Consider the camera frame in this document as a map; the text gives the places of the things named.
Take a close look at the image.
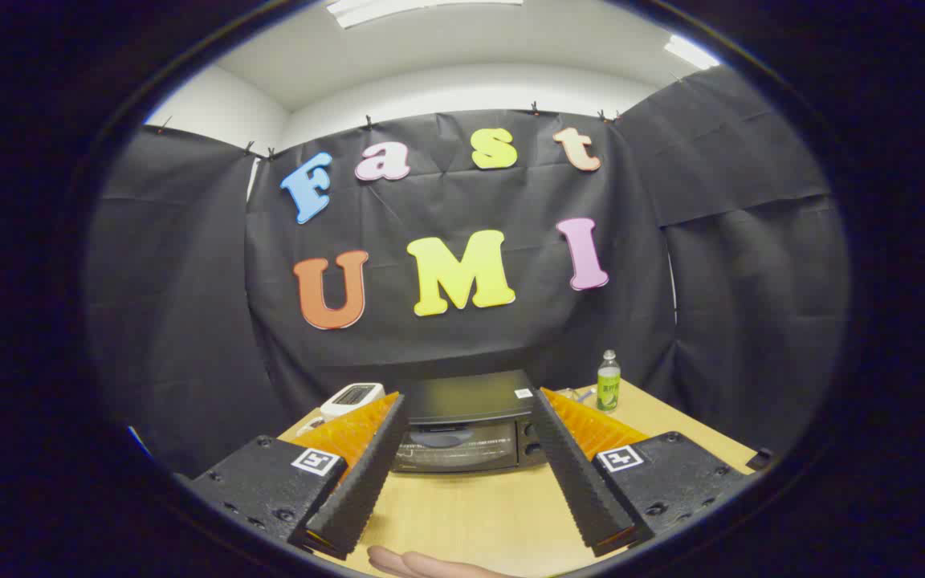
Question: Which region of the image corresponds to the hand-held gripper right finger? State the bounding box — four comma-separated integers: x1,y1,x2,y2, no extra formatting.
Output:
528,387,752,559

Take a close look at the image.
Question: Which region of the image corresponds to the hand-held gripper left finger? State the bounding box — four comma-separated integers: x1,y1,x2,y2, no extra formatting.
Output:
188,392,411,561

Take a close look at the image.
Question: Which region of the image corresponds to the black toaster oven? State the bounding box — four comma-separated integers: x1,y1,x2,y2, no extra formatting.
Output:
389,369,548,474

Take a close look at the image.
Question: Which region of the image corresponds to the white pop-up toaster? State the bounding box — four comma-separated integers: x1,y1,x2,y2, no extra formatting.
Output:
320,383,387,422

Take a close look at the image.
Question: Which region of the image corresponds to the green label drink bottle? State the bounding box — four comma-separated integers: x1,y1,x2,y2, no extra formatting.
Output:
597,350,622,413

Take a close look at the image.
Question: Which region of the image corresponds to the black backdrop cloth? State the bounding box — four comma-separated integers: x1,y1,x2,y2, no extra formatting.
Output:
85,66,853,478

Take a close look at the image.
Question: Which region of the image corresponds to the small ceiling light panel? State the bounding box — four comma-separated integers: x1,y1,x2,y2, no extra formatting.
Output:
663,35,722,71

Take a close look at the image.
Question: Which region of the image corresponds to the long ceiling light panel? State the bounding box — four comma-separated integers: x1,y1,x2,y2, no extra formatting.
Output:
326,0,524,30

